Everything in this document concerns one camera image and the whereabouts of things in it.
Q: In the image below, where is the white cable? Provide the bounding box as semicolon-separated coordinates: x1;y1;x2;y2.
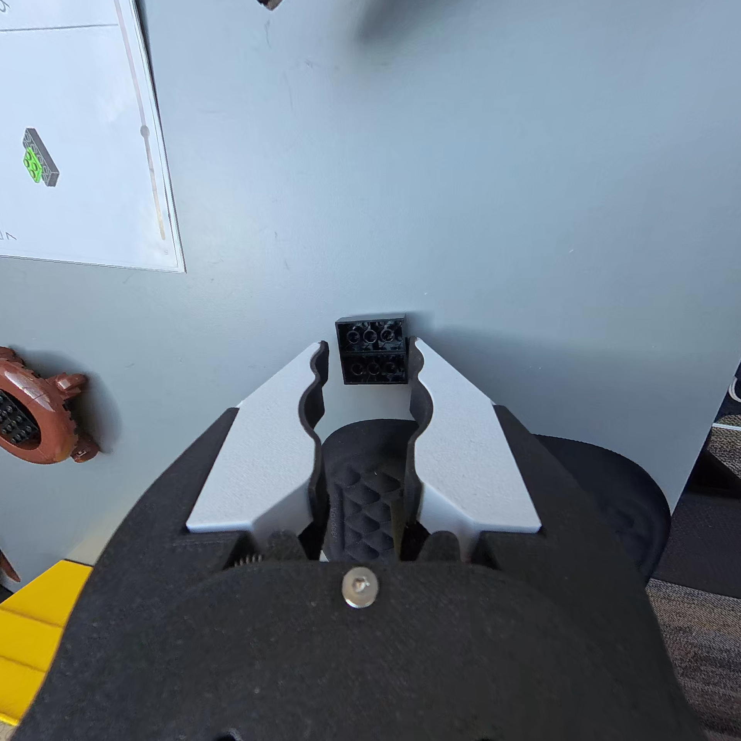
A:
711;376;741;433

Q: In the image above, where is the yellow storage bin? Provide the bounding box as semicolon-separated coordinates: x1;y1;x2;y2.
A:
0;560;94;726

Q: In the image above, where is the grey desk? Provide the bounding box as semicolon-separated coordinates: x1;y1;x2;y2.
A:
0;0;741;588

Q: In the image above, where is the white instruction booklet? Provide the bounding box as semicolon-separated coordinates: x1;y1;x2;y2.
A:
0;0;187;274

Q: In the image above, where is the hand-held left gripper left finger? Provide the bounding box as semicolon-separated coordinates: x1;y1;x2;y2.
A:
186;340;330;557

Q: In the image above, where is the black toy brick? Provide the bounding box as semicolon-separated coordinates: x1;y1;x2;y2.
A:
335;313;411;386

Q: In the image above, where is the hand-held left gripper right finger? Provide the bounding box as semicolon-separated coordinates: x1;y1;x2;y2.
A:
405;337;543;551

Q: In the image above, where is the brown toy shell piece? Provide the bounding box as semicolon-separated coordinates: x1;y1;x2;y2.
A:
0;345;100;465

